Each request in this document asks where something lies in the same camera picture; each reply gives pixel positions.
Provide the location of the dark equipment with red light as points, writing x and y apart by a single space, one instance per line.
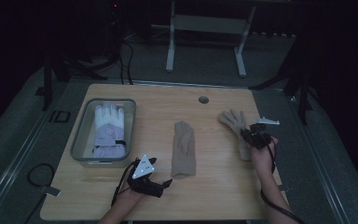
115 5

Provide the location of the person's right hand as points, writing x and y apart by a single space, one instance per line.
264 158

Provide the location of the plain beige knit glove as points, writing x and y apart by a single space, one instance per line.
184 152

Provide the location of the person's left hand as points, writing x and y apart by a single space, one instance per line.
129 194

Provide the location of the black tripod stand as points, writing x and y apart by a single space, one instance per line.
304 93
47 84

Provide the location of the lilac ski glove white fingers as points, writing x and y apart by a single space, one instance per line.
108 130

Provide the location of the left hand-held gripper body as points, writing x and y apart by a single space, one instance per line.
143 182

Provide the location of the beige knit glove dark dot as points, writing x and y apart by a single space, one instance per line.
233 119

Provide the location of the white metal stand frame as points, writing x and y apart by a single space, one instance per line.
209 24

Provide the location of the clear plastic bin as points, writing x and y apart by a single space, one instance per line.
80 137

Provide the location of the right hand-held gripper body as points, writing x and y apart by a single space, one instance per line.
258 137

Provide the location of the small grey floor plate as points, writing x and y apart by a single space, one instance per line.
50 191

